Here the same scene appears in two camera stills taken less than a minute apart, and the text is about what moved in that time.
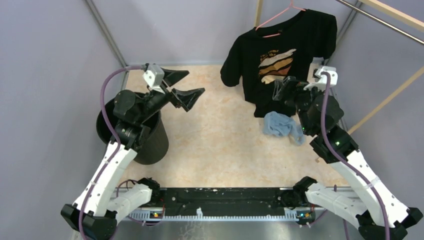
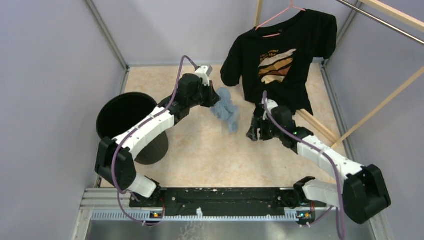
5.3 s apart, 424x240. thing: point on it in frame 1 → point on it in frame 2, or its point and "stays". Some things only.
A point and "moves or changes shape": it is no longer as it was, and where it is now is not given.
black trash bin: x=155 y=150 stays
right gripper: x=297 y=89 → x=252 y=133
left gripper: x=186 y=98 → x=213 y=97
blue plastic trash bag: x=280 y=124 moves or changes shape
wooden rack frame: x=417 y=22 stays
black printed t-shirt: x=257 y=61 stays
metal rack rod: x=381 y=21 stays
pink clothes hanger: x=291 y=6 stays
